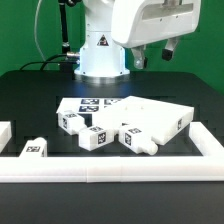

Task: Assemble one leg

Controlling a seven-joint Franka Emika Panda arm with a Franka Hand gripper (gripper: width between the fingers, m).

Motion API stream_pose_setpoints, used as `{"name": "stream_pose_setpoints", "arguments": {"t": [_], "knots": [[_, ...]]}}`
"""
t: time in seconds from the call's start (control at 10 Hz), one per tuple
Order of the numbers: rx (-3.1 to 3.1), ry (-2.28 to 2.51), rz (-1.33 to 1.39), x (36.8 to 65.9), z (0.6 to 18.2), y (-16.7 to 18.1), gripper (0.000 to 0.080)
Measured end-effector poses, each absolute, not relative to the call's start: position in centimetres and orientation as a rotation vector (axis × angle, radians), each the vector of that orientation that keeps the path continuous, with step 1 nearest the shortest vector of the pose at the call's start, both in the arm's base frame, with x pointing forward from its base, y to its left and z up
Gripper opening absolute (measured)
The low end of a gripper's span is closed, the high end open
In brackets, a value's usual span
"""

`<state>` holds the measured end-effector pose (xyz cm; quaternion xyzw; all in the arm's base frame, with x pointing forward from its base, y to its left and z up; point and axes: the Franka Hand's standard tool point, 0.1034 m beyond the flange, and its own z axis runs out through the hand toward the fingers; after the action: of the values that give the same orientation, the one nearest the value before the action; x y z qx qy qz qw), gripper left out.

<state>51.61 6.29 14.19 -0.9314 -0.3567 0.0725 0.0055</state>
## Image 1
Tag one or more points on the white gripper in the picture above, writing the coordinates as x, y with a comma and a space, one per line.
139, 22

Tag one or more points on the white square table top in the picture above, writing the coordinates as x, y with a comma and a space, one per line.
162, 120

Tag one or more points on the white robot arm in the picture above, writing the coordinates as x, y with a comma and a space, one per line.
102, 60

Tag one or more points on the white sheet with markers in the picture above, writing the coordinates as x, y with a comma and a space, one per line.
85, 105

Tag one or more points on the white U-shaped fence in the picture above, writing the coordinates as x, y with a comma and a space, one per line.
208, 166

